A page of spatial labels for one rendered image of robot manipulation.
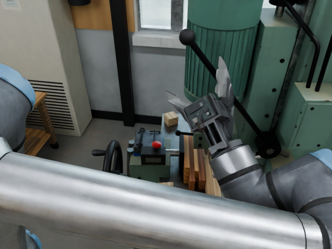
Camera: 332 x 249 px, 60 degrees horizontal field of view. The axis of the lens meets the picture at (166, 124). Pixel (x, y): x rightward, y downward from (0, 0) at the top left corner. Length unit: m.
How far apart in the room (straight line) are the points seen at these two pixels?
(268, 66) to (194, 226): 0.50
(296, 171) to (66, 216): 0.38
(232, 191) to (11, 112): 0.40
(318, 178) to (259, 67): 0.34
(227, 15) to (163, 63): 1.67
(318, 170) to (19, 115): 0.49
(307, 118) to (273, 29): 0.22
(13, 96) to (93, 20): 1.85
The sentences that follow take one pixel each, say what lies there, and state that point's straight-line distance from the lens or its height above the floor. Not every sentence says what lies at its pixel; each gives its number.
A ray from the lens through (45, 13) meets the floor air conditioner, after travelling 2.13.
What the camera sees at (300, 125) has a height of 1.23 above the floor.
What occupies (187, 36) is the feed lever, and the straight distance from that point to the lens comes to 0.61.
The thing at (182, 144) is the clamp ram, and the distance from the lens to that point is 0.97.
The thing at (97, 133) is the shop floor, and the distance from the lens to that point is 2.62.
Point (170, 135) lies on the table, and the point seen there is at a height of 0.90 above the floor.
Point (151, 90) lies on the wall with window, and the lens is 2.45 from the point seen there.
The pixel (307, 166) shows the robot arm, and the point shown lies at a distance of 0.55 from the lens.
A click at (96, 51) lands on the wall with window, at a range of 2.43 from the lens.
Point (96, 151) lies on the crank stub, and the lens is 1.06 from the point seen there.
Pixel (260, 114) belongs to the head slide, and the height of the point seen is 1.17.
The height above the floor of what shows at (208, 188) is 0.94.
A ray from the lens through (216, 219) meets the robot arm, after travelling 0.38.
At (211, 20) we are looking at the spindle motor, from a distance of 0.69.
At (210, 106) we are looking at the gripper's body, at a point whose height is 1.32.
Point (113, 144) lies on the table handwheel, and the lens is 1.06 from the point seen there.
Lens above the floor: 1.65
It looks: 39 degrees down
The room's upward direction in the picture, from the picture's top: straight up
